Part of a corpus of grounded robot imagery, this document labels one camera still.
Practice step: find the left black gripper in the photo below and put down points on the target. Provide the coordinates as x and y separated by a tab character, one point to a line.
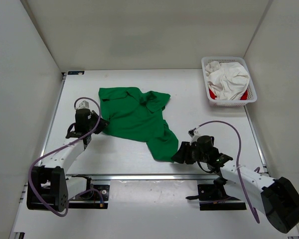
103	124

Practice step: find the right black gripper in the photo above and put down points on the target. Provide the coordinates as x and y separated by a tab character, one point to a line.
183	155

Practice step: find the green polo shirt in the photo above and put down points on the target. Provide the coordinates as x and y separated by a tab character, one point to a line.
137	116

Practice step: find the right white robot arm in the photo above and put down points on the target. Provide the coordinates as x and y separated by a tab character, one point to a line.
277	199

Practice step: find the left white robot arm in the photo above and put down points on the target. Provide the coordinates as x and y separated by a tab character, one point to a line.
49	188

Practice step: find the blue label sticker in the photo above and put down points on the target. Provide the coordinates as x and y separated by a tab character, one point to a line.
75	72

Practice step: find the red t shirt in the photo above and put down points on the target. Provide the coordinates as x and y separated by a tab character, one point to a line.
228	94

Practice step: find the white t shirt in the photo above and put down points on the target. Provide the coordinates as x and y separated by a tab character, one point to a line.
231	75

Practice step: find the white plastic basket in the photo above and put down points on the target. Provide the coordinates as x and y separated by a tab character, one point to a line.
252	96

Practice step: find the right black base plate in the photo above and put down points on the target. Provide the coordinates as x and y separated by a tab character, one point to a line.
214	201

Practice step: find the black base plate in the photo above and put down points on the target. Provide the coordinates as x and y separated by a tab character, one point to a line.
91	200
214	201

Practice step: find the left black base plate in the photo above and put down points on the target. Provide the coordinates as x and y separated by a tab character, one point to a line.
91	200

